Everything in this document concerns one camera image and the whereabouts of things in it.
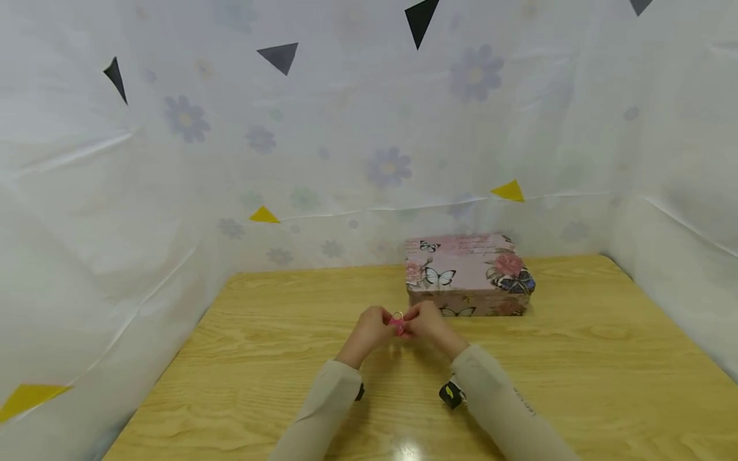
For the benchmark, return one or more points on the person's right hand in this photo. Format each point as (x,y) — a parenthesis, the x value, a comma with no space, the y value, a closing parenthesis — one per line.
(431,331)

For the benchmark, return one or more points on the person's left hand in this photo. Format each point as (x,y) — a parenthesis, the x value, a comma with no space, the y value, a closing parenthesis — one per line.
(368,335)

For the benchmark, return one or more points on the person's right fingers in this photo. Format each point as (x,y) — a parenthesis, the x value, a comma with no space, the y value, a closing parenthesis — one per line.
(412,320)

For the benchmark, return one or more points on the person's left fingers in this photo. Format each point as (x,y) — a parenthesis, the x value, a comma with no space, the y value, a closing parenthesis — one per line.
(385,317)

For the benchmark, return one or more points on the person's right forearm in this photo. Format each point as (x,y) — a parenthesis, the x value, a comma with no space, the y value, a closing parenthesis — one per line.
(507,410)

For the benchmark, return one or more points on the person's left forearm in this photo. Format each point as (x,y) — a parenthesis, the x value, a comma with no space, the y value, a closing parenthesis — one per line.
(323,410)

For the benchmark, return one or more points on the pink butterfly print box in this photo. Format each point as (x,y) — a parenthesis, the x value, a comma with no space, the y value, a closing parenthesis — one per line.
(468,275)

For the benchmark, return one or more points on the black wrist band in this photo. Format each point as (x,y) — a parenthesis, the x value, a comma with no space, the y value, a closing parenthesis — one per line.
(359,392)
(451,394)

